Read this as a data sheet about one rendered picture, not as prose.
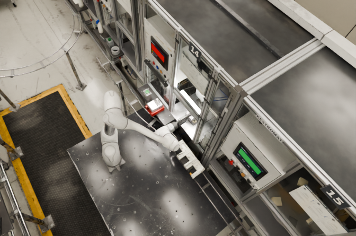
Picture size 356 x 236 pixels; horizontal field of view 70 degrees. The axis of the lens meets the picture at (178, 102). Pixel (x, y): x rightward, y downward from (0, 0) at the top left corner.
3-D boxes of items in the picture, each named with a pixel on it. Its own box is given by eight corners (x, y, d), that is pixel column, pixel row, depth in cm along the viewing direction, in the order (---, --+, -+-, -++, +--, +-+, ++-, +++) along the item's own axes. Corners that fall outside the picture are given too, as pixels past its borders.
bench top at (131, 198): (67, 151, 264) (66, 149, 261) (153, 103, 302) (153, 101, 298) (144, 297, 206) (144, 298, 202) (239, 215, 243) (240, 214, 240)
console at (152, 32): (143, 57, 243) (141, 18, 204) (168, 45, 253) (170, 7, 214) (168, 87, 226) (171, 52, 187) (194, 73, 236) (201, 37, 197)
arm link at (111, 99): (101, 149, 254) (99, 130, 265) (117, 147, 260) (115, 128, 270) (103, 109, 193) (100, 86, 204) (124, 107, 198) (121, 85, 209)
